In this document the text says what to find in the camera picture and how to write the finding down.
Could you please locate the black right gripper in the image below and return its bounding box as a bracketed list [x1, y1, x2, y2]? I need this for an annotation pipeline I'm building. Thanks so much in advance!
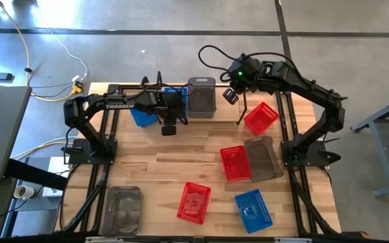
[228, 55, 266, 92]

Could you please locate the red slotted plastic basket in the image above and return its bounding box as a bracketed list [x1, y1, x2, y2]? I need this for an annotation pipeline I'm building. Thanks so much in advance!
[219, 144, 253, 183]
[243, 101, 280, 136]
[176, 181, 212, 226]

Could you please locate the grey translucent plastic bin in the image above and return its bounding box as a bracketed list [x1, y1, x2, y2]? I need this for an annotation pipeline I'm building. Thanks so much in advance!
[243, 135, 285, 184]
[186, 76, 217, 119]
[101, 185, 144, 237]

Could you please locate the short black floor tape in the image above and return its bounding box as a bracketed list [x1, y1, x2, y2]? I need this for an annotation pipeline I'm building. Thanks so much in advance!
[274, 0, 295, 60]

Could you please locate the long black floor tape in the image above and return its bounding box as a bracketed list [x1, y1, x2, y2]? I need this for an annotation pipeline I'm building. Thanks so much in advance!
[0, 27, 389, 38]

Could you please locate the white box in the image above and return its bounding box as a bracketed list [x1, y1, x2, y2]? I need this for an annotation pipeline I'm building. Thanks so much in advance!
[42, 155, 71, 198]

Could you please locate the black desk beam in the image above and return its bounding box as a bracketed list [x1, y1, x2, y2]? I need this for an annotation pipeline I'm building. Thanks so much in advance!
[3, 158, 70, 192]

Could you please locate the white paper cup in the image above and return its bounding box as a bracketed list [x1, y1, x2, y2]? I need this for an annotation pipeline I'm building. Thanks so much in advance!
[13, 184, 36, 200]

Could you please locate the grey desk top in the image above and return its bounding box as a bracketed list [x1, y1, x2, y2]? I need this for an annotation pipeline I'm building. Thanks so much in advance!
[0, 86, 33, 184]

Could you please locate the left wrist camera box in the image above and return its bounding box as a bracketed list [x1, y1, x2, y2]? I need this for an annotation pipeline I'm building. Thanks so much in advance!
[161, 125, 178, 137]

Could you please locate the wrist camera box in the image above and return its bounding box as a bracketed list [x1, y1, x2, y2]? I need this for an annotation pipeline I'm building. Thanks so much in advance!
[222, 88, 240, 105]
[161, 125, 178, 137]

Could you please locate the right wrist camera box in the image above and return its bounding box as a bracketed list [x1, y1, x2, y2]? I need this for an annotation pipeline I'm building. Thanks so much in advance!
[222, 88, 240, 105]

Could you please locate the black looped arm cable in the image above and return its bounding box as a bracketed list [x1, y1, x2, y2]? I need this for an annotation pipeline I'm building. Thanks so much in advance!
[197, 45, 239, 74]

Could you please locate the black aluminium table frame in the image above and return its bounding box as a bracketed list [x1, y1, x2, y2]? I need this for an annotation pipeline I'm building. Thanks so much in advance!
[0, 82, 389, 243]

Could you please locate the white floor cable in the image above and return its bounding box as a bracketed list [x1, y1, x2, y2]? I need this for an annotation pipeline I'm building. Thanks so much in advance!
[45, 27, 89, 84]

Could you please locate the short yellow floor cable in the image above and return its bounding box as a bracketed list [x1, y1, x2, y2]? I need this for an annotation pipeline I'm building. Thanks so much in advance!
[10, 140, 68, 160]

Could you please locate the silver frame bracket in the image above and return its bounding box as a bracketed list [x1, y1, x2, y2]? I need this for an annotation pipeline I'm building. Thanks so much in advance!
[274, 237, 313, 243]
[85, 236, 124, 243]

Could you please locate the long yellow floor cable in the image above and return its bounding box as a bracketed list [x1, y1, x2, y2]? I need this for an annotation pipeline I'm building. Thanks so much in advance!
[0, 0, 82, 102]

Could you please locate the grey metal desk frame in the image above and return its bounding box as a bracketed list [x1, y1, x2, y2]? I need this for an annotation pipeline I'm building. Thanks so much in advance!
[349, 91, 389, 198]

